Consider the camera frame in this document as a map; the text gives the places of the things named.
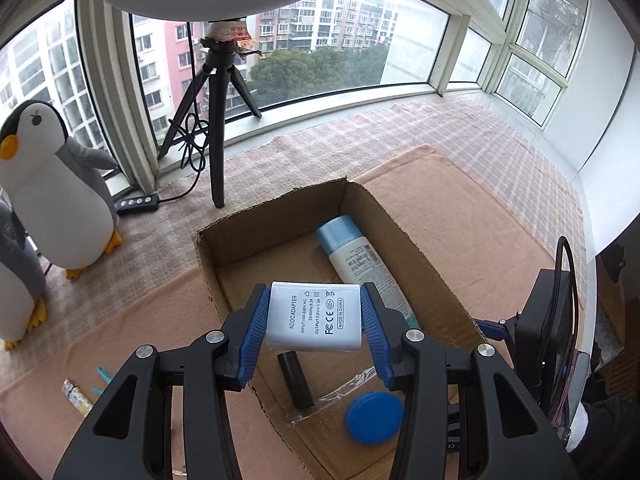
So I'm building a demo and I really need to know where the teal plastic clip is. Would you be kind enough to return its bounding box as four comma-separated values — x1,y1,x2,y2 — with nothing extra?
91,366,115,397

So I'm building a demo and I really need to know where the small penguin plush toy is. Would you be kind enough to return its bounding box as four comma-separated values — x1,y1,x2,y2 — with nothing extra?
0,100,123,281

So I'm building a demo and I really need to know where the large penguin plush toy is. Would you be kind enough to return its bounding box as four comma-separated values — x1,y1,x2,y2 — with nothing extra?
0,200,48,352

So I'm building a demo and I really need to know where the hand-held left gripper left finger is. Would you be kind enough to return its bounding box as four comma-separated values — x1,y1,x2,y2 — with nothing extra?
52,282,273,480

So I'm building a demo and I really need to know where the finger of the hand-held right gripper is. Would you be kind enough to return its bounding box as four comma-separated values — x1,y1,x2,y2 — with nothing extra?
474,316,518,343

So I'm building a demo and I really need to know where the blue round tin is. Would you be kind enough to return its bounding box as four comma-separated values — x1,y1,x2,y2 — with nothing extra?
345,391,405,446

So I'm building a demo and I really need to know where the patterned lighter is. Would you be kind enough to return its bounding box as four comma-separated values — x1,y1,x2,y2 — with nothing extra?
61,378,95,416

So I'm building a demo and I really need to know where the black ring light cable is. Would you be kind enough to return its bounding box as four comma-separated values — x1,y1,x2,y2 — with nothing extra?
160,22,211,202

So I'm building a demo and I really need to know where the white power adapter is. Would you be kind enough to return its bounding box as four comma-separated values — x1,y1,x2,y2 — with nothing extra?
264,281,363,353

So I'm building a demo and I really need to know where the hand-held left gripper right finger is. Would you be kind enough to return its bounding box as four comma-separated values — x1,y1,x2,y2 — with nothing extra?
360,282,581,480

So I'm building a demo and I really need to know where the pink checked cloth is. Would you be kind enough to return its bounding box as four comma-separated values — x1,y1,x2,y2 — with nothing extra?
0,95,586,291

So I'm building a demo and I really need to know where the white lotion bottle blue cap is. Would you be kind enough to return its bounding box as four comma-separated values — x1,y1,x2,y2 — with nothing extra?
315,215,418,328

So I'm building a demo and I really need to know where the brown cardboard box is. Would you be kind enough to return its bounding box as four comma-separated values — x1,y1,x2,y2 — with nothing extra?
192,177,501,480

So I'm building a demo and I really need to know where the black tripod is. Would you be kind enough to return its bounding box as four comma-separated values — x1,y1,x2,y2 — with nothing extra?
157,20,263,209

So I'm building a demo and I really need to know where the black inline remote control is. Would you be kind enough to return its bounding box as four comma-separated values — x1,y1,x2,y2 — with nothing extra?
116,192,162,217

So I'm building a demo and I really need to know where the person's right forearm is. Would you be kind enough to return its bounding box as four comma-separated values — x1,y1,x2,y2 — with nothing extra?
567,395,640,480

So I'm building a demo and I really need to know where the black cylinder tube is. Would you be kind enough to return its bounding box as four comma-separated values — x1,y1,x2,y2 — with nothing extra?
277,351,316,409

